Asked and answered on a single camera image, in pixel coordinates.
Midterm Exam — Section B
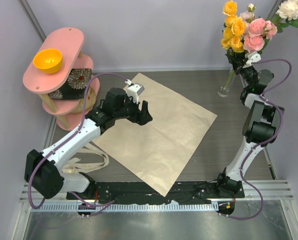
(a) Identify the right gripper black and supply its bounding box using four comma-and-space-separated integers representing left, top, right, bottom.
229, 54, 256, 87

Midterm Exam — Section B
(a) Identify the pink flower stem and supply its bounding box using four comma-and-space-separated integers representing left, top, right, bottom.
243, 18, 277, 53
240, 3, 255, 23

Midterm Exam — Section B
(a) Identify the pink wooden tiered shelf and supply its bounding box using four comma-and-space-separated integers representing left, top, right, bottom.
23, 27, 100, 131

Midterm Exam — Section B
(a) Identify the cream printed ribbon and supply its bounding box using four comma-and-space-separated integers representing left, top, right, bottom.
61, 143, 110, 174

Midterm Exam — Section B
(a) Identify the yellow plastic bowl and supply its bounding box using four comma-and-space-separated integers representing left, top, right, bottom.
33, 48, 63, 74

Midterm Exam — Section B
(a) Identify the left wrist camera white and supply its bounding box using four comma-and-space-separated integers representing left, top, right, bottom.
125, 79, 145, 104

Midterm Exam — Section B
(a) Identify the round cream patterned plate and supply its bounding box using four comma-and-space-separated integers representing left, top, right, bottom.
75, 87, 97, 113

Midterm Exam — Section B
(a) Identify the yellow flower stem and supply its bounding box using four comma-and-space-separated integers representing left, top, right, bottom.
220, 0, 246, 71

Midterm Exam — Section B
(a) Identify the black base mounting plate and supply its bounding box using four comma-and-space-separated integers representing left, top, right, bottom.
76, 181, 245, 205

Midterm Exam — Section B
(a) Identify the orange wrapping paper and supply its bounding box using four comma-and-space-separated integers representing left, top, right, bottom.
93, 73, 217, 196

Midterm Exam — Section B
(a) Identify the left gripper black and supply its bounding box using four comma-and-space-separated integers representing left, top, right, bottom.
114, 94, 152, 126

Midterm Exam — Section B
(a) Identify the aluminium frame rail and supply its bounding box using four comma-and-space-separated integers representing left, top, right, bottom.
19, 180, 293, 204

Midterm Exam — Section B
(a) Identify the white slotted cable duct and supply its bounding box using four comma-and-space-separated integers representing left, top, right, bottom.
33, 202, 218, 213

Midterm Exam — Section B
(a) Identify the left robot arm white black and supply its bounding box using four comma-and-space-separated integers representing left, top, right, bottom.
25, 83, 152, 200

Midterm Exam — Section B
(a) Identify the clear glass vase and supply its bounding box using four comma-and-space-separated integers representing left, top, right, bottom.
217, 68, 236, 98

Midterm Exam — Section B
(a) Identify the white flower stem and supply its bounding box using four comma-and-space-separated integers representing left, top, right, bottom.
270, 0, 298, 33

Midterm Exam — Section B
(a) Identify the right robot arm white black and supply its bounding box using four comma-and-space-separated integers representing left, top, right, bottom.
214, 66, 284, 198

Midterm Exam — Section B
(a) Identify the black floral square plate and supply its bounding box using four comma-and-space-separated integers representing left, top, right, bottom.
48, 68, 92, 100

